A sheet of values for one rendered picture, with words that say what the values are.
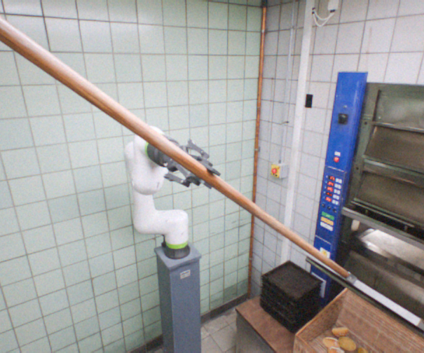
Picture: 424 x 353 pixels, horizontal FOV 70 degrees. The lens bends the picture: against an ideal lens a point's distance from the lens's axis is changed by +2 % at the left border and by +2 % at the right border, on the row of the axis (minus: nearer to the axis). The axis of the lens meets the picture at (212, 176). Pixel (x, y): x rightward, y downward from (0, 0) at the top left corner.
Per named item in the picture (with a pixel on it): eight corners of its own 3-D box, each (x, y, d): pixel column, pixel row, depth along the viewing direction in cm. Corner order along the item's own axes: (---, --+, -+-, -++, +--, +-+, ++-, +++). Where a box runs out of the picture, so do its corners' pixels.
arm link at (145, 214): (139, 224, 174) (125, 136, 149) (167, 225, 173) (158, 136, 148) (132, 239, 162) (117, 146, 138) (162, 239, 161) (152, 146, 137)
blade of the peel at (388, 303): (417, 326, 114) (420, 319, 114) (302, 252, 157) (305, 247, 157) (434, 338, 137) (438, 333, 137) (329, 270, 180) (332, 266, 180)
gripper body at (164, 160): (185, 148, 92) (201, 156, 84) (169, 171, 91) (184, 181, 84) (167, 134, 87) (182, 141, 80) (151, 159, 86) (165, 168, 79)
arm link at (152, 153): (138, 152, 90) (155, 127, 90) (167, 170, 97) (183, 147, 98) (146, 157, 85) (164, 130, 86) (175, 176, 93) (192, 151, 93)
